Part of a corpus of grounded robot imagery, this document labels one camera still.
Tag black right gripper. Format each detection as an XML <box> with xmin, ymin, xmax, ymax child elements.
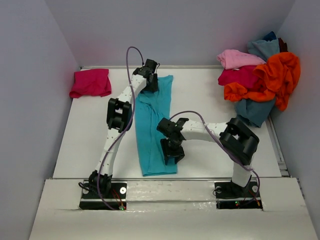
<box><xmin>161</xmin><ymin>136</ymin><xmax>186</xmax><ymax>164</ymax></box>

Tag turquoise t-shirt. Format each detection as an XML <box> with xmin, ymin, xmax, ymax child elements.
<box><xmin>134</xmin><ymin>75</ymin><xmax>178</xmax><ymax>177</ymax></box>

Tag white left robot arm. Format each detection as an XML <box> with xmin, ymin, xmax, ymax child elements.
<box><xmin>88</xmin><ymin>59</ymin><xmax>160</xmax><ymax>198</ymax></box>

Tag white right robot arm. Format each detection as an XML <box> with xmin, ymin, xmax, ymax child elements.
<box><xmin>156</xmin><ymin>118</ymin><xmax>260</xmax><ymax>197</ymax></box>

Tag folded magenta t-shirt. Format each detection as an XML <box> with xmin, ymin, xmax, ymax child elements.
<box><xmin>69</xmin><ymin>68</ymin><xmax>112</xmax><ymax>99</ymax></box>

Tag pink t-shirt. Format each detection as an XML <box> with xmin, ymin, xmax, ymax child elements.
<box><xmin>216</xmin><ymin>49</ymin><xmax>266</xmax><ymax>70</ymax></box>

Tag slate blue t-shirt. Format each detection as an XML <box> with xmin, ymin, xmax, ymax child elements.
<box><xmin>235</xmin><ymin>98</ymin><xmax>276</xmax><ymax>128</ymax></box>

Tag magenta t-shirt in pile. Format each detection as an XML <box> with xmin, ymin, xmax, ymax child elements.
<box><xmin>218</xmin><ymin>65</ymin><xmax>259</xmax><ymax>88</ymax></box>

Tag grey-blue t-shirt at back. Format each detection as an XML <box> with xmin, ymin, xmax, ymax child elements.
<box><xmin>247</xmin><ymin>39</ymin><xmax>280</xmax><ymax>62</ymax></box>

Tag orange t-shirt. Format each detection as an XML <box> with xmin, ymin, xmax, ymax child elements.
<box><xmin>223</xmin><ymin>52</ymin><xmax>301</xmax><ymax>111</ymax></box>

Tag dark blue t-shirt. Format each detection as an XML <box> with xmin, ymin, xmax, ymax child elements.
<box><xmin>262</xmin><ymin>31</ymin><xmax>277</xmax><ymax>42</ymax></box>

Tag maroon t-shirt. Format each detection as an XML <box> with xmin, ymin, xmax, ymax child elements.
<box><xmin>278</xmin><ymin>38</ymin><xmax>288</xmax><ymax>53</ymax></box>

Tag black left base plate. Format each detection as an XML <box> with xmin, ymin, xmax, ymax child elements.
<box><xmin>79</xmin><ymin>181</ymin><xmax>128</xmax><ymax>211</ymax></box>

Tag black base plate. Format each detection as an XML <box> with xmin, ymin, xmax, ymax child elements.
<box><xmin>79</xmin><ymin>181</ymin><xmax>128</xmax><ymax>211</ymax></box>
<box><xmin>212</xmin><ymin>181</ymin><xmax>263</xmax><ymax>210</ymax></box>

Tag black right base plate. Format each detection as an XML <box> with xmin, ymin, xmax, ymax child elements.
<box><xmin>212</xmin><ymin>181</ymin><xmax>263</xmax><ymax>210</ymax></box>

